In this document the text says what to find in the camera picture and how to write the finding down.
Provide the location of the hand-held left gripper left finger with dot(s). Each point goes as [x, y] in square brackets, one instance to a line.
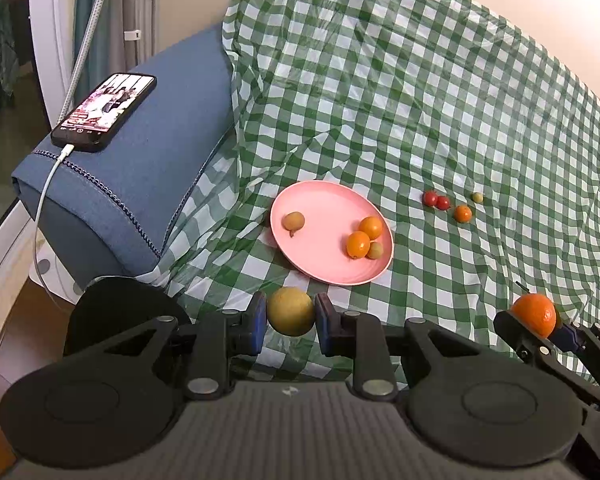
[258, 325]

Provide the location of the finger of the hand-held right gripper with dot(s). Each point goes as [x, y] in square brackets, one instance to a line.
[567, 337]
[522, 342]

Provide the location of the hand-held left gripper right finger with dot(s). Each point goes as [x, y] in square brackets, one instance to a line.
[322, 325]

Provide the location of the small mandarin with leafy stem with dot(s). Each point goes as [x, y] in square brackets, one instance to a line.
[533, 314]

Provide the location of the pink plate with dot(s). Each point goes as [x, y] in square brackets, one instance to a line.
[325, 255]

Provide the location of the small mandarin orange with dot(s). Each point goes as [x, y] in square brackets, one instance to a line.
[371, 227]
[358, 245]
[463, 213]

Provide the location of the red cherry tomato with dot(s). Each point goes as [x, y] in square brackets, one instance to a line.
[430, 198]
[443, 203]

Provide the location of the blue cushion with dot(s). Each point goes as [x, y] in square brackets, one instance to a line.
[150, 160]

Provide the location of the white dotted object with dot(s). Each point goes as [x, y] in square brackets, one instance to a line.
[55, 275]

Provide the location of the green checked tablecloth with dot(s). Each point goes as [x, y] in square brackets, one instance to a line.
[405, 85]

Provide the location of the black smartphone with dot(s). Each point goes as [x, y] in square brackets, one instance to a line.
[105, 110]

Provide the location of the white curtain clip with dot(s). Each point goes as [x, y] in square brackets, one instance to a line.
[132, 35]

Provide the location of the white door frame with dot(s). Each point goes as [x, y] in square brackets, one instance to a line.
[50, 35]

